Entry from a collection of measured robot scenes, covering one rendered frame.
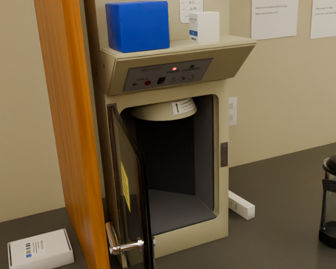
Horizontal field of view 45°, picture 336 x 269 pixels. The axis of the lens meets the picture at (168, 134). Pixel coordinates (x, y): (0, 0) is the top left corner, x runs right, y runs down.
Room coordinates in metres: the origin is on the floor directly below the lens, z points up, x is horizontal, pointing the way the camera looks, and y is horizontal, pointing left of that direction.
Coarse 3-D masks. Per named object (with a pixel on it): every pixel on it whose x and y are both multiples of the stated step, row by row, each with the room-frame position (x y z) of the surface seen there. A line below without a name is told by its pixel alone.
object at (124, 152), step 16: (112, 112) 0.81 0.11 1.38; (128, 144) 0.63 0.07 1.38; (128, 160) 0.65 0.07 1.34; (128, 176) 0.67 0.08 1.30; (144, 192) 0.56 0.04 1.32; (128, 208) 0.70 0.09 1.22; (144, 208) 0.56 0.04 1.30; (128, 224) 0.73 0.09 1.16; (144, 224) 0.56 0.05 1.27; (128, 240) 0.75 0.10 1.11; (144, 240) 0.56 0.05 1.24; (128, 256) 0.78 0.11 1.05; (144, 256) 0.57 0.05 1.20
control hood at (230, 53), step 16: (176, 48) 0.81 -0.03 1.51; (192, 48) 0.82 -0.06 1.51; (208, 48) 0.84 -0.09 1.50; (224, 48) 0.86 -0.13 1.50; (240, 48) 0.88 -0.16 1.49; (112, 64) 0.79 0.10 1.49; (128, 64) 0.79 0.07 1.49; (144, 64) 0.80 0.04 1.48; (160, 64) 0.82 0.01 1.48; (224, 64) 0.90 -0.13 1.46; (240, 64) 0.93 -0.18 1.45; (112, 80) 0.81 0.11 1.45; (208, 80) 0.94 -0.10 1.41
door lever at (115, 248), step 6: (108, 222) 0.67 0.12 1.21; (108, 228) 0.65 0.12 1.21; (114, 228) 0.65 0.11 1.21; (108, 234) 0.63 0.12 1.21; (114, 234) 0.63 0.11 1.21; (114, 240) 0.61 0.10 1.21; (138, 240) 0.60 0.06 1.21; (114, 246) 0.59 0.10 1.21; (120, 246) 0.59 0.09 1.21; (126, 246) 0.59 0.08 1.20; (132, 246) 0.60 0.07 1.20; (138, 246) 0.60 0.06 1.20; (114, 252) 0.59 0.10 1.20; (120, 252) 0.59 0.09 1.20
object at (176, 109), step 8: (152, 104) 0.96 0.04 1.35; (160, 104) 0.96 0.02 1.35; (168, 104) 0.96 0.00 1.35; (176, 104) 0.96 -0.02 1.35; (184, 104) 0.97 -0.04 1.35; (192, 104) 1.00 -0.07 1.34; (136, 112) 0.99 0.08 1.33; (144, 112) 0.97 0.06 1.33; (152, 112) 0.96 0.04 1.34; (160, 112) 0.95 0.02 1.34; (168, 112) 0.95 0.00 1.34; (176, 112) 0.95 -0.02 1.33; (184, 112) 0.96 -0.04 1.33; (192, 112) 0.98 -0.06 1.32; (152, 120) 0.95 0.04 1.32; (160, 120) 0.94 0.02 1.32; (168, 120) 0.94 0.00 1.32
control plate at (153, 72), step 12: (192, 60) 0.85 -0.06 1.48; (204, 60) 0.86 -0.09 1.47; (132, 72) 0.81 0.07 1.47; (144, 72) 0.82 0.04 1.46; (156, 72) 0.84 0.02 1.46; (168, 72) 0.85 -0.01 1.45; (180, 72) 0.87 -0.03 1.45; (192, 72) 0.88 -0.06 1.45; (204, 72) 0.90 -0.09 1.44; (144, 84) 0.86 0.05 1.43; (156, 84) 0.87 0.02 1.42; (168, 84) 0.89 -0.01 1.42
